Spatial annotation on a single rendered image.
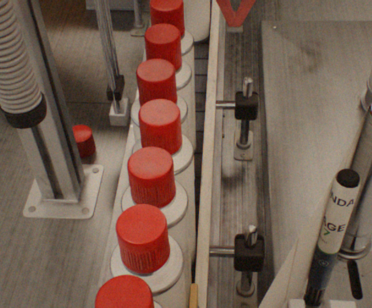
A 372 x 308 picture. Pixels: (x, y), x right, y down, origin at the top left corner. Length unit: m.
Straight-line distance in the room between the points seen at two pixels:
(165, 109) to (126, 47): 0.51
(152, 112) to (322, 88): 0.39
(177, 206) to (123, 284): 0.10
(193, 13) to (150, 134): 0.41
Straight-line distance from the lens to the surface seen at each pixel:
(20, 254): 0.66
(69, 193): 0.67
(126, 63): 0.88
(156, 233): 0.34
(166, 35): 0.49
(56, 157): 0.62
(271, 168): 0.64
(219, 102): 0.68
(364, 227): 0.54
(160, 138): 0.41
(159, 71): 0.45
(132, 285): 0.32
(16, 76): 0.40
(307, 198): 0.62
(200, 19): 0.81
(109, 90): 0.66
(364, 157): 0.48
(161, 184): 0.37
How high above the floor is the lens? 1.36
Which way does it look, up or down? 47 degrees down
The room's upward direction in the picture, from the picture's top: 3 degrees counter-clockwise
